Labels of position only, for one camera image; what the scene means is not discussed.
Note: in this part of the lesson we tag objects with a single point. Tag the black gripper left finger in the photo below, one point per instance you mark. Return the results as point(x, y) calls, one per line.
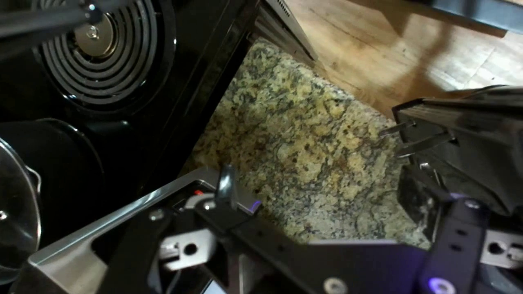
point(135, 254)

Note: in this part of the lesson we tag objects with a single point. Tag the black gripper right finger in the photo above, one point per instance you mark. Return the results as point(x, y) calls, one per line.
point(454, 250)

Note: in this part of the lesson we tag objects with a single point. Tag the stainless steel microwave body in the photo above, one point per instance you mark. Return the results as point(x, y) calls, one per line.
point(70, 261)

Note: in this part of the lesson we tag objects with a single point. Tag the black round pan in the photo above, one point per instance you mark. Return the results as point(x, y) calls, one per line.
point(65, 163)

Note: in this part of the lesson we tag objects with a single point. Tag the glass pot lid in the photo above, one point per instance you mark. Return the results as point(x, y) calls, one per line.
point(16, 217)

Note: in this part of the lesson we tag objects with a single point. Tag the coil stove burner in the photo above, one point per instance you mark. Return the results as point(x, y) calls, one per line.
point(108, 58)

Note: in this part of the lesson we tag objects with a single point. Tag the black electric stove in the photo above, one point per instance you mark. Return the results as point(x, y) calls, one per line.
point(201, 65)

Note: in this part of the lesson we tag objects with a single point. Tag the beige counter cabinet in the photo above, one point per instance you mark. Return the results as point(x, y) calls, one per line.
point(286, 26)

